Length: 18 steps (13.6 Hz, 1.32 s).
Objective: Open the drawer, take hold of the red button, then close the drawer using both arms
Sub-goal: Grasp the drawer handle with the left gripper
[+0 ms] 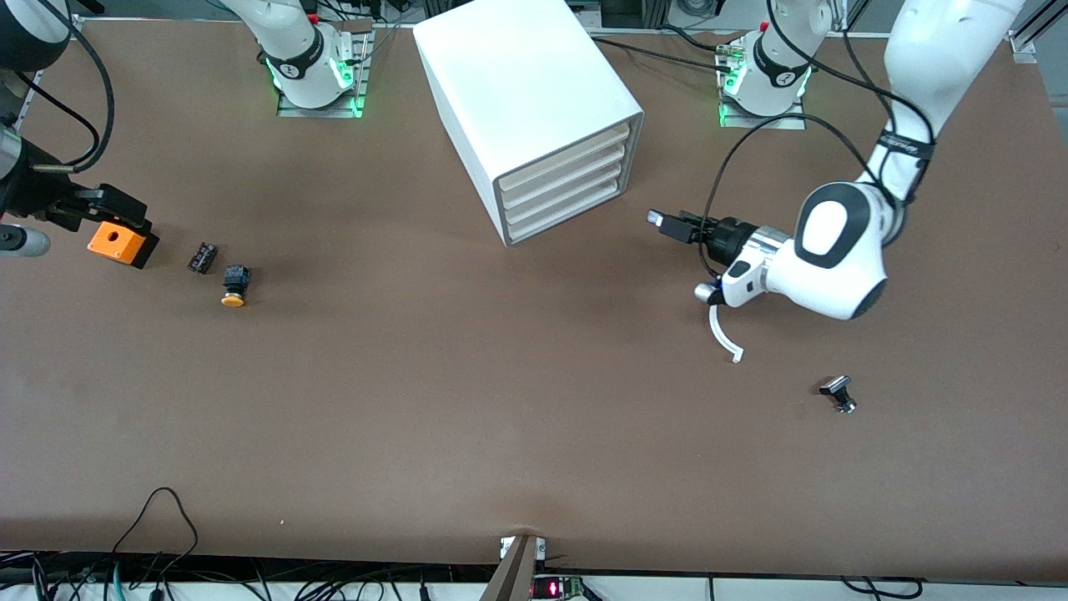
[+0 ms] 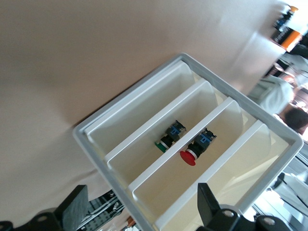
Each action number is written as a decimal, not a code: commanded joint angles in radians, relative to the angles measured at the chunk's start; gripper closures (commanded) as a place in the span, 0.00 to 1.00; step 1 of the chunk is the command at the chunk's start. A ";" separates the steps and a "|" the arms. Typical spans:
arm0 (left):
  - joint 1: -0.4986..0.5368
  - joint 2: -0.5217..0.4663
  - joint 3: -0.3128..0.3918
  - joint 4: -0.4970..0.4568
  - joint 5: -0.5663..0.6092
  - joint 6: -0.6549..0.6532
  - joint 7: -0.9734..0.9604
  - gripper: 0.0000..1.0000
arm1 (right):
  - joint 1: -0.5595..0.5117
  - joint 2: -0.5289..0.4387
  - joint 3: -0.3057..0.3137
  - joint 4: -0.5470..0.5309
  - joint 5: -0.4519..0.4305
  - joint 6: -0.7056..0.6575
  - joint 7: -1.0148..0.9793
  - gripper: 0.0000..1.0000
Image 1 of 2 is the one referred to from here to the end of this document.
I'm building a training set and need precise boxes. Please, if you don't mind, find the brown camera mount bracket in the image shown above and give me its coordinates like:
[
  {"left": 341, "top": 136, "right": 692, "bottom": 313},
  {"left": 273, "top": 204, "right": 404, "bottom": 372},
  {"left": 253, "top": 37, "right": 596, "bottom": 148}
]
[{"left": 480, "top": 534, "right": 547, "bottom": 601}]

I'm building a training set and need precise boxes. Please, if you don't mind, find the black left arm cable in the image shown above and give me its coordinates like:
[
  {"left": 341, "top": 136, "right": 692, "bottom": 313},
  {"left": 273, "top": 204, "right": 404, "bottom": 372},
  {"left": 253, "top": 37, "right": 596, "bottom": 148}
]
[{"left": 701, "top": 0, "right": 935, "bottom": 280}]

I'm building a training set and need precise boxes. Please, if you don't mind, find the white curved plastic arc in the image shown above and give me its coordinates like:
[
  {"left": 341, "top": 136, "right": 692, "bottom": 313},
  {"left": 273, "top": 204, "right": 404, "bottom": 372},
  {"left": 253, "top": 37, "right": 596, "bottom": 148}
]
[{"left": 708, "top": 305, "right": 745, "bottom": 364}]

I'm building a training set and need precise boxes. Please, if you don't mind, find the yellow push button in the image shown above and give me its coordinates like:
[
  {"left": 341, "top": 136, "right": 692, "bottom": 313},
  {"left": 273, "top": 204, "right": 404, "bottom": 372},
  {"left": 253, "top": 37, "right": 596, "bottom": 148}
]
[{"left": 220, "top": 265, "right": 251, "bottom": 308}]

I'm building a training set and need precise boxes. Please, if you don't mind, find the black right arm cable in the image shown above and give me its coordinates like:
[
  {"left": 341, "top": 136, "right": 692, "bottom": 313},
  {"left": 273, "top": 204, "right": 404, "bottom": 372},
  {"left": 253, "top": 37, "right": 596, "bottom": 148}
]
[{"left": 17, "top": 0, "right": 115, "bottom": 172}]

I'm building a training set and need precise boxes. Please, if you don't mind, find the orange black button box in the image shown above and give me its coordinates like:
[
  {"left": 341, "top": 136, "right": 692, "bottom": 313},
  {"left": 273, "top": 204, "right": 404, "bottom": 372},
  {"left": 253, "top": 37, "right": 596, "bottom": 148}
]
[{"left": 87, "top": 219, "right": 159, "bottom": 270}]

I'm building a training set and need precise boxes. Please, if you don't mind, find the black cable behind cabinet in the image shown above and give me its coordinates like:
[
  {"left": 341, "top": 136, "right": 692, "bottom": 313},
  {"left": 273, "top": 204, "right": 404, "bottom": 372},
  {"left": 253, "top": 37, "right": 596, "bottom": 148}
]
[{"left": 588, "top": 35, "right": 739, "bottom": 74}]

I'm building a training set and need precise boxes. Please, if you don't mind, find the device with red light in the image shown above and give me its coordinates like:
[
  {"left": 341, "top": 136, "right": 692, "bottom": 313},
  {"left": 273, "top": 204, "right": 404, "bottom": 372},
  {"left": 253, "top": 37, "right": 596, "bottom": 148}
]
[{"left": 532, "top": 574, "right": 585, "bottom": 600}]

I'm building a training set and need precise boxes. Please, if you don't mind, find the black silver key switch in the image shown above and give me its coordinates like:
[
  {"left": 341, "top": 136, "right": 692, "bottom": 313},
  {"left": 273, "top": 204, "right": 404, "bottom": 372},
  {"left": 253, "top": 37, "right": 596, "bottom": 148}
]
[{"left": 819, "top": 375, "right": 858, "bottom": 415}]

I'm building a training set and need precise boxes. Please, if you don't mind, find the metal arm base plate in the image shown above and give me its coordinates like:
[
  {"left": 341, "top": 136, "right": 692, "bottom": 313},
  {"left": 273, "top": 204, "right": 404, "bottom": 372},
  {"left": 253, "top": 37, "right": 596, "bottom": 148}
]
[
  {"left": 719, "top": 38, "right": 808, "bottom": 130},
  {"left": 277, "top": 21, "right": 373, "bottom": 119}
]

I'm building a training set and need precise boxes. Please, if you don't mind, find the looped black cable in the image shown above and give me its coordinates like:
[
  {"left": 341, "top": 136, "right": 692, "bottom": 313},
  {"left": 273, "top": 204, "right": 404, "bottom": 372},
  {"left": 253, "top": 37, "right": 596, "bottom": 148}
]
[{"left": 108, "top": 487, "right": 201, "bottom": 585}]

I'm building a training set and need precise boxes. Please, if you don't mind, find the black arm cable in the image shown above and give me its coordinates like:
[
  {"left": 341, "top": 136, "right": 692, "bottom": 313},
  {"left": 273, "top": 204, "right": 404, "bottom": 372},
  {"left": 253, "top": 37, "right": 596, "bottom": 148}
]
[
  {"left": 701, "top": 0, "right": 935, "bottom": 280},
  {"left": 17, "top": 0, "right": 115, "bottom": 172}
]

